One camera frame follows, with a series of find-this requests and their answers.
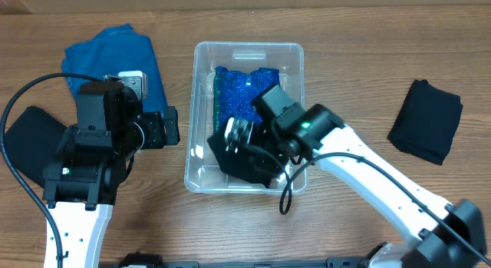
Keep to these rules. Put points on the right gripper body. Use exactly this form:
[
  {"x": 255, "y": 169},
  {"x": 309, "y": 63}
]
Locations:
[{"x": 277, "y": 147}]

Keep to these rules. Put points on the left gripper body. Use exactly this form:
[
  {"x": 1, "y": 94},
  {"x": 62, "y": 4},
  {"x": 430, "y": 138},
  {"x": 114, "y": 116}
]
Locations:
[{"x": 171, "y": 126}]

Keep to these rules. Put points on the blue glitter fabric garment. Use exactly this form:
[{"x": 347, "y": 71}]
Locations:
[{"x": 234, "y": 91}]

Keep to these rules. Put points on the black cloth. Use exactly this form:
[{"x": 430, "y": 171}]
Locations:
[
  {"x": 32, "y": 141},
  {"x": 427, "y": 122},
  {"x": 241, "y": 164}
]

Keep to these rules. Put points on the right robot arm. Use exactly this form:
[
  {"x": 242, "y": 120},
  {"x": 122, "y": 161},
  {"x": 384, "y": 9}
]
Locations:
[{"x": 436, "y": 233}]

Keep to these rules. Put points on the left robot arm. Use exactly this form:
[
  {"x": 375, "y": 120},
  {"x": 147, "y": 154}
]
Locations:
[{"x": 81, "y": 181}]

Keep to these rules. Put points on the clear plastic storage container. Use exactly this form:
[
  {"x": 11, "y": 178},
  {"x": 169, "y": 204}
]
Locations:
[{"x": 202, "y": 173}]

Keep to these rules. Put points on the folded blue denim jeans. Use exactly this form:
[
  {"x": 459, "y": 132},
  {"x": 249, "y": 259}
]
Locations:
[{"x": 117, "y": 49}]

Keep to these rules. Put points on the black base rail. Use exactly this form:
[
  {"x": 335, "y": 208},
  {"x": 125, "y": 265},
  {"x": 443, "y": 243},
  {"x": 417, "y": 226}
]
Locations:
[{"x": 152, "y": 260}]

